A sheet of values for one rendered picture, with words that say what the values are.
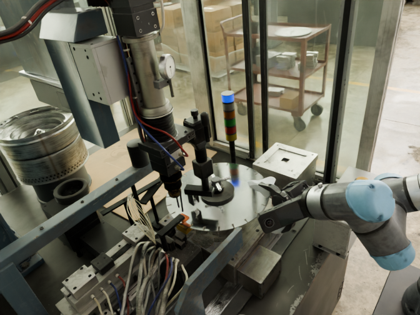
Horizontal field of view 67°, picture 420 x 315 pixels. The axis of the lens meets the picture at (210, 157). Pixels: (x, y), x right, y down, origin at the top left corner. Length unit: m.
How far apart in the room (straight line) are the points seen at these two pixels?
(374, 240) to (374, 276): 1.40
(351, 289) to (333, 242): 0.92
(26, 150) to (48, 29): 0.65
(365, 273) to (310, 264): 1.01
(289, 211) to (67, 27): 0.59
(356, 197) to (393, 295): 0.51
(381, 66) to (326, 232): 0.52
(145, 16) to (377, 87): 0.74
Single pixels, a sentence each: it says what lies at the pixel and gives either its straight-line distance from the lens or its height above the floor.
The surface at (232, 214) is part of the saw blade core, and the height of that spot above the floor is 0.95.
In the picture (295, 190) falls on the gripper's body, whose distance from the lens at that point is 0.78.
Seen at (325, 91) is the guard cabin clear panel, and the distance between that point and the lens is 1.20.
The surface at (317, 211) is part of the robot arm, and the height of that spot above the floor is 1.13.
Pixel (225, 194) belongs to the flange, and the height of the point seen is 0.96.
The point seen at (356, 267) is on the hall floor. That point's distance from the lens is 2.09.
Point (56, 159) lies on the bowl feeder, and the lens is 1.37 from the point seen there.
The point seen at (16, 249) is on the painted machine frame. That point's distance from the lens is 0.93.
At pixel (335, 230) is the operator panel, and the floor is 0.86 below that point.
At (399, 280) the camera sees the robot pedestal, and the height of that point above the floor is 0.75.
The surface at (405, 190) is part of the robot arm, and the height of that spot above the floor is 1.14.
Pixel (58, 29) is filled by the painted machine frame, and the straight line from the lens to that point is 0.76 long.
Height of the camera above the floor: 1.60
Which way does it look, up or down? 33 degrees down
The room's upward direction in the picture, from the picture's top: 8 degrees counter-clockwise
